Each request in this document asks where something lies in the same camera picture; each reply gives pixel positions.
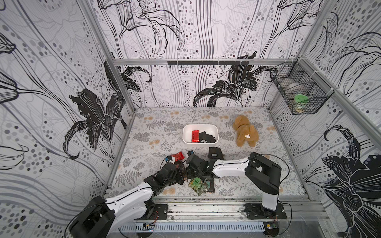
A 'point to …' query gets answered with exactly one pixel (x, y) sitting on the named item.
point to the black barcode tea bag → (202, 138)
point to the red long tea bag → (195, 136)
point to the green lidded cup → (300, 102)
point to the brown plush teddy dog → (245, 132)
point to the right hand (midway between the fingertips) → (187, 171)
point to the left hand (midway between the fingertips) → (186, 175)
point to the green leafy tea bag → (198, 186)
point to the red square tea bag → (178, 156)
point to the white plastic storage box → (212, 129)
